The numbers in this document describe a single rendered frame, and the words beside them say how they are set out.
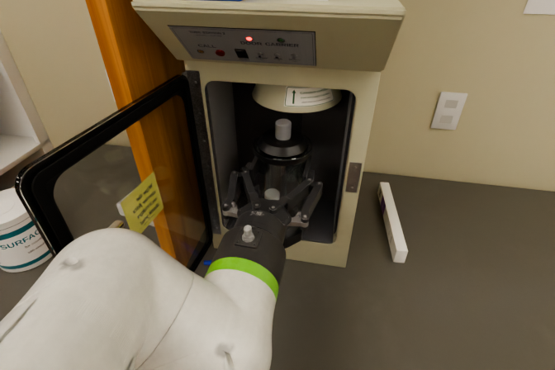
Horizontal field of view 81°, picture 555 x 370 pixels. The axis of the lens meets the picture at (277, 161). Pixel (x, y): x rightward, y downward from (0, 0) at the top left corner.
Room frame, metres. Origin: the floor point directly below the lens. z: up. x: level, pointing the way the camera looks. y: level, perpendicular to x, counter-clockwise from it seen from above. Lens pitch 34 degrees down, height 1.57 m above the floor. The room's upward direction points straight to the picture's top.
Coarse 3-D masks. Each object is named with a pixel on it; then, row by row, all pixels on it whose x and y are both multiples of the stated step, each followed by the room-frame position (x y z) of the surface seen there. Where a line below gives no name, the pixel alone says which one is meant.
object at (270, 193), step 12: (264, 132) 0.55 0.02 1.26; (264, 156) 0.47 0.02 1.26; (276, 156) 0.47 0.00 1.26; (300, 156) 0.47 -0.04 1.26; (264, 168) 0.48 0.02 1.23; (276, 168) 0.47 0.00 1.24; (288, 168) 0.47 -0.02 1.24; (300, 168) 0.48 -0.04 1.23; (264, 180) 0.48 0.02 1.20; (276, 180) 0.47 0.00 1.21; (288, 180) 0.47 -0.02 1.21; (300, 180) 0.48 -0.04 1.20; (264, 192) 0.48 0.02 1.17; (276, 192) 0.47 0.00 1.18; (288, 192) 0.47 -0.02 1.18; (300, 204) 0.48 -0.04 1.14; (300, 228) 0.49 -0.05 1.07
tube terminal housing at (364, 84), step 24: (216, 72) 0.54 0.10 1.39; (240, 72) 0.53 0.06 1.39; (264, 72) 0.52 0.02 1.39; (288, 72) 0.51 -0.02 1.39; (312, 72) 0.51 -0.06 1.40; (336, 72) 0.50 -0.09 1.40; (360, 72) 0.49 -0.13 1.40; (360, 96) 0.49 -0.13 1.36; (360, 120) 0.49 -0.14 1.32; (360, 144) 0.49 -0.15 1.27; (216, 192) 0.54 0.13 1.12; (216, 240) 0.55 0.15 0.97; (336, 240) 0.49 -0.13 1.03; (336, 264) 0.49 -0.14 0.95
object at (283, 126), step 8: (280, 120) 0.52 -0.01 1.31; (288, 120) 0.52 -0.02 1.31; (280, 128) 0.50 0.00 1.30; (288, 128) 0.50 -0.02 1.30; (264, 136) 0.51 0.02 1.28; (272, 136) 0.51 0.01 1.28; (280, 136) 0.50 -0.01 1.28; (288, 136) 0.50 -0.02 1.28; (296, 136) 0.51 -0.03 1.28; (304, 136) 0.52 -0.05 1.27; (264, 144) 0.49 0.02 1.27; (272, 144) 0.49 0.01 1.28; (280, 144) 0.49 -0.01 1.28; (288, 144) 0.49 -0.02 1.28; (296, 144) 0.49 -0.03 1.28; (304, 144) 0.50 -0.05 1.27; (264, 152) 0.48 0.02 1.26; (272, 152) 0.47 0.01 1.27; (280, 152) 0.47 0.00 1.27; (288, 152) 0.47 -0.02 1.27; (296, 152) 0.48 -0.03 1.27
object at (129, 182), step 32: (128, 128) 0.38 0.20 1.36; (160, 128) 0.44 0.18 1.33; (96, 160) 0.32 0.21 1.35; (128, 160) 0.36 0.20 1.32; (160, 160) 0.42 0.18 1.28; (192, 160) 0.50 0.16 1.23; (64, 192) 0.27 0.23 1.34; (96, 192) 0.31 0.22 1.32; (128, 192) 0.35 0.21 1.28; (160, 192) 0.41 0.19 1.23; (192, 192) 0.49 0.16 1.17; (96, 224) 0.29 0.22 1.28; (128, 224) 0.33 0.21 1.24; (160, 224) 0.39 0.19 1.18; (192, 224) 0.47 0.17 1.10; (192, 256) 0.45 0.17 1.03
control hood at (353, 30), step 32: (160, 0) 0.43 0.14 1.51; (192, 0) 0.43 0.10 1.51; (256, 0) 0.43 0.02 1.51; (288, 0) 0.43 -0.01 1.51; (352, 0) 0.43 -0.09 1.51; (384, 0) 0.43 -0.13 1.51; (160, 32) 0.47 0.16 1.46; (320, 32) 0.42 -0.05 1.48; (352, 32) 0.41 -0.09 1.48; (384, 32) 0.40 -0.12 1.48; (288, 64) 0.48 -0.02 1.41; (320, 64) 0.47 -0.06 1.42; (352, 64) 0.46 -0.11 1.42; (384, 64) 0.45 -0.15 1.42
